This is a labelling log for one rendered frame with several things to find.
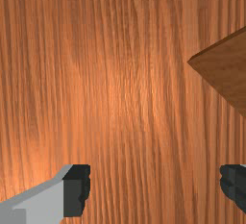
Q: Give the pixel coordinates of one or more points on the brown door frame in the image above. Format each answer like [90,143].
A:
[226,67]

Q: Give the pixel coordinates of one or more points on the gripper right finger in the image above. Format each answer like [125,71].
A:
[235,183]

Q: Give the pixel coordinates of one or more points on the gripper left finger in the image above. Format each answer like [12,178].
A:
[44,199]

